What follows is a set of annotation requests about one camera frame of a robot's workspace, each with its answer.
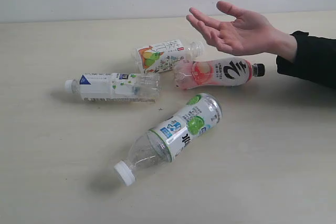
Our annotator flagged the pink peach drink bottle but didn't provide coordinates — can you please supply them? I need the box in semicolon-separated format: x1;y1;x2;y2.
173;57;265;90

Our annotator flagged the clear bottle with blue label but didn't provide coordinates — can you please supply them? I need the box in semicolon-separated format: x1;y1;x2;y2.
65;73;161;102

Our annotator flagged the tea bottle with fruit label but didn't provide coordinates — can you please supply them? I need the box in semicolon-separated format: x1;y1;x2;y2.
132;39;205;74

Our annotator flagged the open bare human hand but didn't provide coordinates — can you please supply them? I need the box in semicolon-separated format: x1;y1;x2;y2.
186;1;297;62

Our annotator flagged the clear bottle with lime label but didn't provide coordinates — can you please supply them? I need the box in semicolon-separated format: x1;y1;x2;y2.
114;93;223;186

